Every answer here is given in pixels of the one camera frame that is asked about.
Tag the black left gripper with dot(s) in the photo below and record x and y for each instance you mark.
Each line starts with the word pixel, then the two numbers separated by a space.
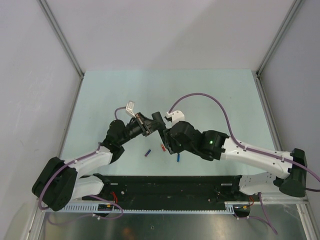
pixel 147 126

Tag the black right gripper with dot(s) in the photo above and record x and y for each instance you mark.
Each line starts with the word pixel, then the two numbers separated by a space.
pixel 170 143

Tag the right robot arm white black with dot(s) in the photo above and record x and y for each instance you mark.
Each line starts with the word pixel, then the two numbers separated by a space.
pixel 281 171

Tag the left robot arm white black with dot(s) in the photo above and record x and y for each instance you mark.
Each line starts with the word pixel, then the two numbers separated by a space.
pixel 64 180

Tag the red orange AAA battery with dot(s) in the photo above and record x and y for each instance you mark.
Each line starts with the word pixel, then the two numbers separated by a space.
pixel 163 147

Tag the blue AAA battery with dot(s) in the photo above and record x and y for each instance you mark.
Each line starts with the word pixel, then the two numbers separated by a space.
pixel 178 158

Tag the purple AAA battery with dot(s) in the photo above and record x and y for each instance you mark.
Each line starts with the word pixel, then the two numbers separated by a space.
pixel 147 153

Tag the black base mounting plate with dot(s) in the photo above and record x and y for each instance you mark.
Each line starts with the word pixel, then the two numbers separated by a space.
pixel 220 188

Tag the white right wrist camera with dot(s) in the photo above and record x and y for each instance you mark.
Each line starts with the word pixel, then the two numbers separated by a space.
pixel 174 117

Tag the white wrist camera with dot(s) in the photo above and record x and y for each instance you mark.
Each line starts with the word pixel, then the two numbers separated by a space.
pixel 129 109
pixel 174 117

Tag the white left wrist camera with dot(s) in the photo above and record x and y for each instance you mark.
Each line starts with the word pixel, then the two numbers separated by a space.
pixel 129 109

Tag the white slotted cable duct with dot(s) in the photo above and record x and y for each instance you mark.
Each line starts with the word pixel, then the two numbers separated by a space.
pixel 163 208

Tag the aluminium front rail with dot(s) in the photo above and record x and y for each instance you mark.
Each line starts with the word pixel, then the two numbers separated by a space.
pixel 282 199

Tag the left aluminium frame post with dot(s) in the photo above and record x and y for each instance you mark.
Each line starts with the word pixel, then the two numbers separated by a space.
pixel 48 13

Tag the aluminium frame post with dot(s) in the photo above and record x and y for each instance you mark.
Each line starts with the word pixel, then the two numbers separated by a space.
pixel 48 13
pixel 280 34

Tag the right aluminium frame post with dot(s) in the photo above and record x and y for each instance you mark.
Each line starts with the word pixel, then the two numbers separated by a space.
pixel 280 34

